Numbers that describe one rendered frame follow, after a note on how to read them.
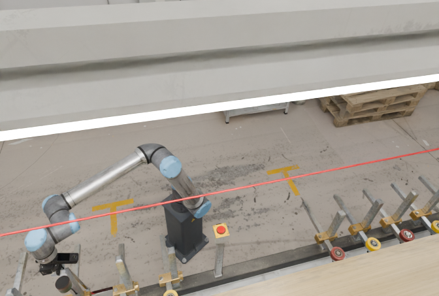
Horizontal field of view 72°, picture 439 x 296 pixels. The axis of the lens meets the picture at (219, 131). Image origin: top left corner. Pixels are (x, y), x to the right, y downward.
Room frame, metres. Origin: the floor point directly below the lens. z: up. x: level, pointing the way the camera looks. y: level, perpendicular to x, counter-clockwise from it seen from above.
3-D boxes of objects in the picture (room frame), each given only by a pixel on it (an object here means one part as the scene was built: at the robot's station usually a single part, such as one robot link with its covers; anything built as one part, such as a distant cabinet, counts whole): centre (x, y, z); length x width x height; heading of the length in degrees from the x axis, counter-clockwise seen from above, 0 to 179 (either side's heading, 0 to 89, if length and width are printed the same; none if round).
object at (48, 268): (0.65, 0.79, 1.15); 0.09 x 0.08 x 0.12; 107
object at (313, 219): (1.08, -0.68, 0.84); 0.44 x 0.03 x 0.04; 17
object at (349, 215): (1.16, -0.92, 0.84); 0.44 x 0.03 x 0.04; 17
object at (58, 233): (0.74, 0.70, 1.32); 0.12 x 0.12 x 0.09; 44
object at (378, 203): (1.11, -0.98, 0.91); 0.04 x 0.04 x 0.48; 17
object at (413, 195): (1.18, -1.22, 0.91); 0.04 x 0.04 x 0.48; 17
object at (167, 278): (0.74, 0.24, 0.81); 0.14 x 0.06 x 0.05; 107
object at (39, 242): (0.66, 0.78, 1.32); 0.10 x 0.09 x 0.12; 134
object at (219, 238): (0.82, -0.03, 1.18); 0.07 x 0.07 x 0.08; 17
